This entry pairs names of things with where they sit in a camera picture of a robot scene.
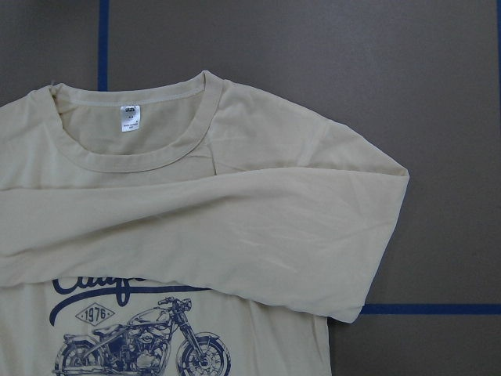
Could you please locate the cream long-sleeve printed shirt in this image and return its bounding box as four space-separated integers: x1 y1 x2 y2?
1 71 409 375

